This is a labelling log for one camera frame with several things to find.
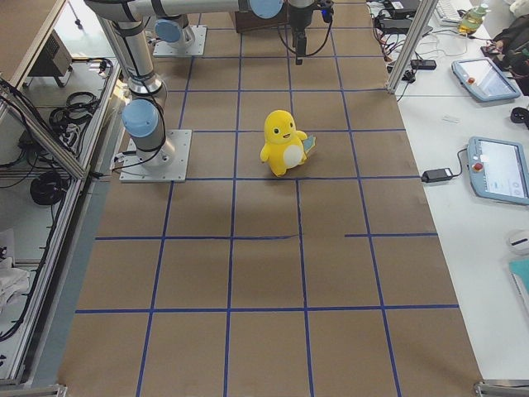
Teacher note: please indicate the brown paper table cover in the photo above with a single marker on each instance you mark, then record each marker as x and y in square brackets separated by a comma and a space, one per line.
[327, 281]

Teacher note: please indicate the blue teach pendant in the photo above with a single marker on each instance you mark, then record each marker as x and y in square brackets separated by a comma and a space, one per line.
[498, 170]
[484, 80]

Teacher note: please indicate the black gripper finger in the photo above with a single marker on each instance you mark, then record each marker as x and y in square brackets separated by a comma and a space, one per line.
[300, 47]

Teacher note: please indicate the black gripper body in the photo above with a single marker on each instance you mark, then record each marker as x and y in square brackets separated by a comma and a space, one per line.
[299, 20]

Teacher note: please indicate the black power adapter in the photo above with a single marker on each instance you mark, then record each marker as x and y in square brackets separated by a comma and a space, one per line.
[437, 175]

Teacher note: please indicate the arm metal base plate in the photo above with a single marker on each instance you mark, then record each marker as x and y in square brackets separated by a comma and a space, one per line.
[169, 164]
[164, 50]

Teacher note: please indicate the white crumpled cloth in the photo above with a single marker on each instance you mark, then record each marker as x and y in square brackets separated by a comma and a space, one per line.
[14, 281]

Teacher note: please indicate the green drink bottle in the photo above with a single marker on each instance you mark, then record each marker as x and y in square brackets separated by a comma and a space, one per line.
[472, 20]

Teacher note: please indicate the far blue teach pendant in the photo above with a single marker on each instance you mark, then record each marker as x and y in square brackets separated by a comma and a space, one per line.
[484, 80]

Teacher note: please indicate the yellow plush dinosaur toy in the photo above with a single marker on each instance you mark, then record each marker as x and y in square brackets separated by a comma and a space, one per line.
[285, 147]

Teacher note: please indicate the near blue teach pendant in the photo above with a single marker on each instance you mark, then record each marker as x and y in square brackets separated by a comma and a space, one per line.
[498, 170]

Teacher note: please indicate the aluminium frame post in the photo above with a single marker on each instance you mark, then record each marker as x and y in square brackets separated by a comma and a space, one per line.
[414, 35]

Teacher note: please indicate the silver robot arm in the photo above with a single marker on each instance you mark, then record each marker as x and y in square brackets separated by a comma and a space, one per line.
[175, 31]
[143, 116]

